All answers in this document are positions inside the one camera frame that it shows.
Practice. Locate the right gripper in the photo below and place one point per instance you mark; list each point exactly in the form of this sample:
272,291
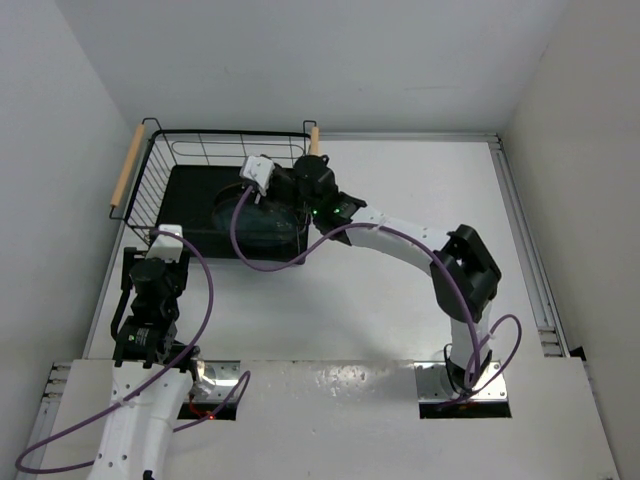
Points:
272,181

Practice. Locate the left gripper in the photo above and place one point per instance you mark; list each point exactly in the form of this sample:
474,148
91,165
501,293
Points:
130,253

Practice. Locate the teal plate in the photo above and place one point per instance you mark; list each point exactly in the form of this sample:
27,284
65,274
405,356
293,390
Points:
264,224
229,194

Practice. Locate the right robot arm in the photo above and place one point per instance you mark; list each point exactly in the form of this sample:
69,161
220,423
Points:
465,276

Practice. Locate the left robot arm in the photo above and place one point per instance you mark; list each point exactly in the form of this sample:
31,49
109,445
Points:
152,371

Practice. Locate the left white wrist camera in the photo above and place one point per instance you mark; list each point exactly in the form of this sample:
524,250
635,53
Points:
167,245

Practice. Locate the right wooden rack handle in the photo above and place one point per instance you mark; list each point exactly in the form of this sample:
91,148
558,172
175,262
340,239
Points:
314,141

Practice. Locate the wooden rack handle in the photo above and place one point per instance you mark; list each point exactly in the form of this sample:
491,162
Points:
128,165
314,141

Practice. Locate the black wire dish rack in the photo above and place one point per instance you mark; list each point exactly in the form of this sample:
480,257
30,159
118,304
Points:
179,171

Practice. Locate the left wooden rack handle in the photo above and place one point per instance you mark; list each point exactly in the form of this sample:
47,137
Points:
128,165

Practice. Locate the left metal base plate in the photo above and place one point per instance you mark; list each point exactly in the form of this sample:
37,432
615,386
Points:
215,379

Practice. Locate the metal base plate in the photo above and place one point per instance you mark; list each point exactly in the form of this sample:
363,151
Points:
433,385
215,379

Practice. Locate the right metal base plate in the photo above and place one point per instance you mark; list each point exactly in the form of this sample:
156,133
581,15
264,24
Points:
433,385

